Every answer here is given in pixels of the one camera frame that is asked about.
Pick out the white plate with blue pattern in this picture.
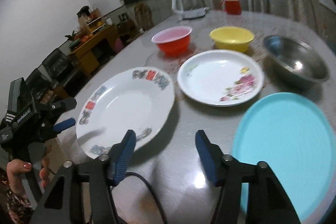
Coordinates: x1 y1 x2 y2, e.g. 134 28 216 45
76 67 175 159

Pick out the turquoise plastic plate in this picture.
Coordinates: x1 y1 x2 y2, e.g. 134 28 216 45
231 93 335 223

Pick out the white plate with pink roses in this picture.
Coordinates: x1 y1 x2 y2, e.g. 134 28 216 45
177 50 264 107

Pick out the stainless steel bowl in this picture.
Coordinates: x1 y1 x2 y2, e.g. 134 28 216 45
262 35 330 90

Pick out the person's left hand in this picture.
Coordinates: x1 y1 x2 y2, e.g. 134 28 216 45
6 144 53 197

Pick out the black chair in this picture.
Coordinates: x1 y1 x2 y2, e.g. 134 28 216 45
42 48 71 79

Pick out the wooden sideboard cabinet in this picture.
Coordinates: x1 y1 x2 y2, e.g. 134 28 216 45
69 9 118 79

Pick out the yellow plastic bowl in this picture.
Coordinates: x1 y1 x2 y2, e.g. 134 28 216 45
209 26 255 53

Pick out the red plastic bowl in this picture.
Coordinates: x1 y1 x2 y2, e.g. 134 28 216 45
151 26 193 56

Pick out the red mug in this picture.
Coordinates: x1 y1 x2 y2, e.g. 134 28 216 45
220 0 242 15

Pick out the white electric kettle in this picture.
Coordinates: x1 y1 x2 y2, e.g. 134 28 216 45
171 0 209 20

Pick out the black cable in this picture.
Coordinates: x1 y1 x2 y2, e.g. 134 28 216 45
126 171 169 224

